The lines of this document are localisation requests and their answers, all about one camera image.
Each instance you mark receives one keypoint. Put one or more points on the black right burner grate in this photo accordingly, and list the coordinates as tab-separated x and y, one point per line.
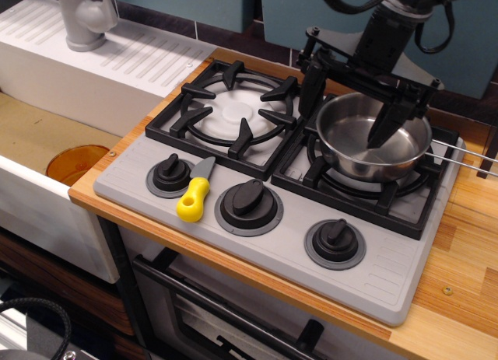
407	206

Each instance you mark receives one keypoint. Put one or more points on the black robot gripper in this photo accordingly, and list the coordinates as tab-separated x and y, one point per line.
373	63

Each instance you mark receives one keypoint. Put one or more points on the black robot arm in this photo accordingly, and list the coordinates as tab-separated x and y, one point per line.
421	8

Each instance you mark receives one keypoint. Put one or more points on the orange plastic bowl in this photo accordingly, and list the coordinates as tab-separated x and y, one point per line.
70	165

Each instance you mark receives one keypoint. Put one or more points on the black right stove knob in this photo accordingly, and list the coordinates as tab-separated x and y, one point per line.
335	245

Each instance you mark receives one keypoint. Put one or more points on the stainless steel pan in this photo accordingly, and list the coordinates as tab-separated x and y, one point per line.
343	124

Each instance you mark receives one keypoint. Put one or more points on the black left stove knob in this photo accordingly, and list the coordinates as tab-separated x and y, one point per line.
170	177

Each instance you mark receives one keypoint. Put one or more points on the black left burner grate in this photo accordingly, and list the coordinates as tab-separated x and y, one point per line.
243	118

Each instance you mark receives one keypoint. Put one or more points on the black burner grate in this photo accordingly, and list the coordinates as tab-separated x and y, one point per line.
407	206
243	118

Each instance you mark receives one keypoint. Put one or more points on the black middle stove knob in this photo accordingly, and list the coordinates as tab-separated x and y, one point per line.
249	209

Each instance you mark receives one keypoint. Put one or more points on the white toy sink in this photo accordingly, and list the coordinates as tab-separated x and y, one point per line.
53	98

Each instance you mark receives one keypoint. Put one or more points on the yellow handled toy knife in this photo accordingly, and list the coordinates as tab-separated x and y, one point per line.
190	207

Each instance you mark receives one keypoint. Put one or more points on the grey toy faucet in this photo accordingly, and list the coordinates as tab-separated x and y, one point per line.
86	22

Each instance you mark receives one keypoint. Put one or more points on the grey toy stove top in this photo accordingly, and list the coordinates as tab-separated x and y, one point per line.
382	285

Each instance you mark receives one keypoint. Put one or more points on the black stove knob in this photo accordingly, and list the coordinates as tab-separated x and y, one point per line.
170	177
335	245
249	209

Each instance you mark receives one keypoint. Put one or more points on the toy oven door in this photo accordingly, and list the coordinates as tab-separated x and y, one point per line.
238	333

